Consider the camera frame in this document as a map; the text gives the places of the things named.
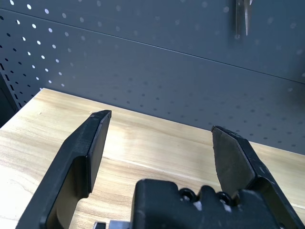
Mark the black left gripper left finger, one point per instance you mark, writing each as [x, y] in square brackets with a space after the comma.
[78, 152]

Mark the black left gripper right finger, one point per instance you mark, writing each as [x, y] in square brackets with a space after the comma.
[238, 162]

